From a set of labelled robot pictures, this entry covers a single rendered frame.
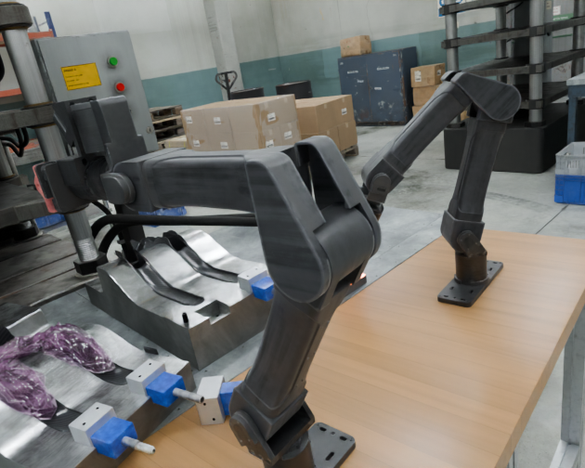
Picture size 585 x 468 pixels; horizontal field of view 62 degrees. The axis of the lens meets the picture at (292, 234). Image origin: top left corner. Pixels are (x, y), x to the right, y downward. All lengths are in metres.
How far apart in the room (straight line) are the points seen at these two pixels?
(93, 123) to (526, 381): 0.70
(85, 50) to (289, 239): 1.39
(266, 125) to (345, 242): 4.43
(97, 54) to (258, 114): 3.15
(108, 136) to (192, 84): 8.23
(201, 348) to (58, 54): 1.07
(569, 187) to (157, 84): 6.41
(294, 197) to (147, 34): 8.18
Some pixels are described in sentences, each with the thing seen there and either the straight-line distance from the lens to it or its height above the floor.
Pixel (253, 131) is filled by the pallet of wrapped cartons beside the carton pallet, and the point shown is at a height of 0.68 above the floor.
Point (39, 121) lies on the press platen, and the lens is 1.50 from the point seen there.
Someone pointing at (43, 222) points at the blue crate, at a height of 0.31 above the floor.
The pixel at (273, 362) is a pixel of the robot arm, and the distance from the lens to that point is 0.53.
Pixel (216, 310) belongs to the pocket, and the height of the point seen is 0.87.
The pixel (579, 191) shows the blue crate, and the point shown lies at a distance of 3.93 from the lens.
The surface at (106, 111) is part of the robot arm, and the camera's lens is 0.61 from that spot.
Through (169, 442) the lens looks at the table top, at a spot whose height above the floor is 0.80.
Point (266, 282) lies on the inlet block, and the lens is 0.95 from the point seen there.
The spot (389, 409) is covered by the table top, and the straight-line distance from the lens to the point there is 0.78.
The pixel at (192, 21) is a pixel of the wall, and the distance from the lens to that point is 9.01.
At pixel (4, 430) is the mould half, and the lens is 0.87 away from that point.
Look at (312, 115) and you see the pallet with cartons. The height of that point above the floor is 0.64.
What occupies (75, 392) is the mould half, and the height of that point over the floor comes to 0.86.
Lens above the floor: 1.31
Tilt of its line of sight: 20 degrees down
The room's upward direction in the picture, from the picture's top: 10 degrees counter-clockwise
